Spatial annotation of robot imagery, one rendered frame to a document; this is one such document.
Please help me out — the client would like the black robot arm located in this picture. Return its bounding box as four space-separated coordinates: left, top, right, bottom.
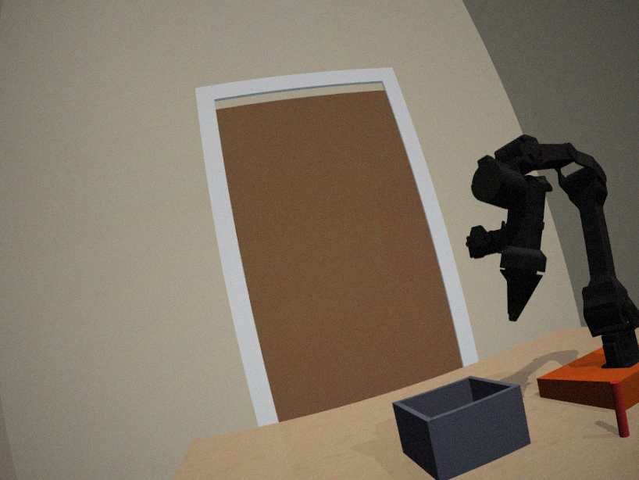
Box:
466 134 639 369

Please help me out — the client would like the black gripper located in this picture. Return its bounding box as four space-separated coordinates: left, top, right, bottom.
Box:
500 212 547 322

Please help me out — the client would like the dark red peg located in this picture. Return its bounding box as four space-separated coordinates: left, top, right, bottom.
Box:
610 380 630 438

